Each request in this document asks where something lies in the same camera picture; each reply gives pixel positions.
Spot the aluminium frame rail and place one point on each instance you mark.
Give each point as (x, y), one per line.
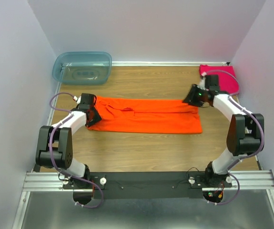
(48, 181)

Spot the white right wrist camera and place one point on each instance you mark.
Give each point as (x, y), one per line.
(201, 84)

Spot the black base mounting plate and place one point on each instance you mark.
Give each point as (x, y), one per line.
(149, 185)

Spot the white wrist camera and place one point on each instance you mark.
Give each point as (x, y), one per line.
(77, 99)
(201, 84)

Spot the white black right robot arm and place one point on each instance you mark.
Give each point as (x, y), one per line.
(245, 136)

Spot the teal plastic basin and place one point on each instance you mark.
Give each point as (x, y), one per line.
(82, 68)

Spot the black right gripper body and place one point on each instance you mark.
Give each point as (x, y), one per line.
(203, 98)

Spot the orange t shirt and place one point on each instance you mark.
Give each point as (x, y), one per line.
(146, 116)

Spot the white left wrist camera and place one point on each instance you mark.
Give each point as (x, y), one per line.
(77, 99)

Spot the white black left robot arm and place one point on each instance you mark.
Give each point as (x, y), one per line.
(55, 147)

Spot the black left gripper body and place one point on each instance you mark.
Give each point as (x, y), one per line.
(96, 117)

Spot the folded pink t shirt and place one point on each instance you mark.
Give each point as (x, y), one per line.
(226, 82)

